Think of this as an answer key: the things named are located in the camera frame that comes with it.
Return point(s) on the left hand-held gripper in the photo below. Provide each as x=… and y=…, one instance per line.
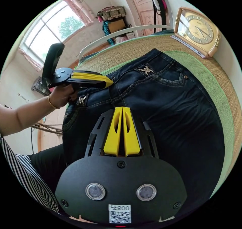
x=60, y=77

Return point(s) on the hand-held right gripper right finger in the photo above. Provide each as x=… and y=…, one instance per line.
x=133, y=140

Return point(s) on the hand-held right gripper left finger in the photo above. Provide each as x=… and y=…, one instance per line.
x=111, y=138

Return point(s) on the black jeans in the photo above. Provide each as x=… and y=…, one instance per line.
x=170, y=110

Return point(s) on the person's left forearm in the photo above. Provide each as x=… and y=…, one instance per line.
x=24, y=115

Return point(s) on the person's left hand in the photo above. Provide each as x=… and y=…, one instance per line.
x=61, y=96

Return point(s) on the cardboard carton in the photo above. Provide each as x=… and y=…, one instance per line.
x=116, y=25

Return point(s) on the woven basket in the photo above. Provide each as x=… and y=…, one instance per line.
x=111, y=12

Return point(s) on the window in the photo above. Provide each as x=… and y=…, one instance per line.
x=51, y=28

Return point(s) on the pink curtain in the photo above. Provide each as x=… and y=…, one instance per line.
x=80, y=8

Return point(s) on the person's body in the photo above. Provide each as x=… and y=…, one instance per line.
x=28, y=176

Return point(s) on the hanging black bag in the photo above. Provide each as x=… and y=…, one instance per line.
x=158, y=6

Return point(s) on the gold table clock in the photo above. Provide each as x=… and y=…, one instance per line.
x=200, y=29

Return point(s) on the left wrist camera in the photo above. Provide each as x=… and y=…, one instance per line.
x=52, y=60

